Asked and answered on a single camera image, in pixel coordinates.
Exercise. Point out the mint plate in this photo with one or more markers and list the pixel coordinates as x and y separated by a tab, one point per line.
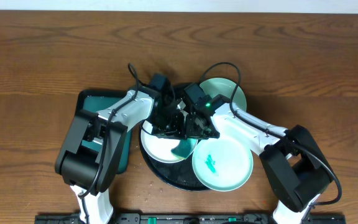
222	164
224	86

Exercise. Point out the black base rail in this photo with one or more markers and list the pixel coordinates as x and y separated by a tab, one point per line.
135	218

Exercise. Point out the white plate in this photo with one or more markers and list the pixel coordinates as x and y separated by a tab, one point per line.
160	148

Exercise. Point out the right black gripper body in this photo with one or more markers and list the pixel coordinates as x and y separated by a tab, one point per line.
199	133

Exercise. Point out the rectangular black water tray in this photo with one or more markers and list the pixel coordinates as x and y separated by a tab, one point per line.
95	100

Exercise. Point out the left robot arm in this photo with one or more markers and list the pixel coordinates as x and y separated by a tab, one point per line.
89	156

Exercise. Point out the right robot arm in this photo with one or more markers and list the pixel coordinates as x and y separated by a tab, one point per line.
297	170

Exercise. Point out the green yellow sponge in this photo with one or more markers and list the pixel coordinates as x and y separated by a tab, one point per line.
183	149

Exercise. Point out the round black tray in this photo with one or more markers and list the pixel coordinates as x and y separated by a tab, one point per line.
179	175

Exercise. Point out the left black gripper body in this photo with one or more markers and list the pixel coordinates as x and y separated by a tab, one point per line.
169	132

